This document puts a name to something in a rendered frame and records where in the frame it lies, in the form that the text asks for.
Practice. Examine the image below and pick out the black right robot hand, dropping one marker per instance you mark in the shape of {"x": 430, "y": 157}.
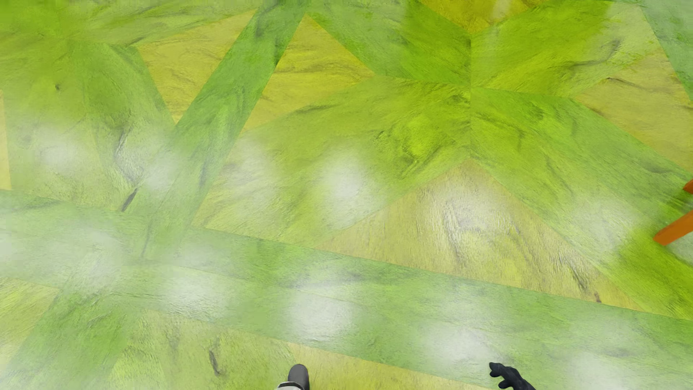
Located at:
{"x": 513, "y": 377}

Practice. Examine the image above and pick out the orange furniture leg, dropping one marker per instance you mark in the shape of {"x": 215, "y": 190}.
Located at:
{"x": 675, "y": 229}

